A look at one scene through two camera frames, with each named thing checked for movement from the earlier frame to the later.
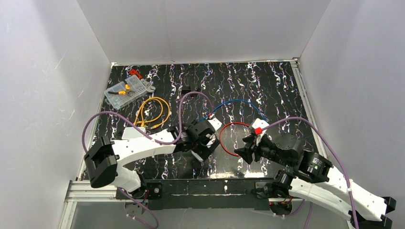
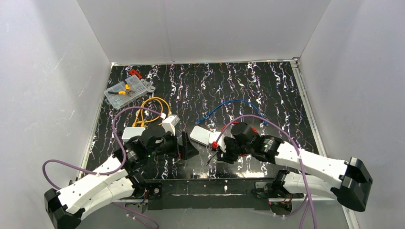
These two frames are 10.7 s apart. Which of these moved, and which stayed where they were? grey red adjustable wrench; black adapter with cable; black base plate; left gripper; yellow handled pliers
Moved: black adapter with cable; left gripper
Stayed: yellow handled pliers; black base plate; grey red adjustable wrench
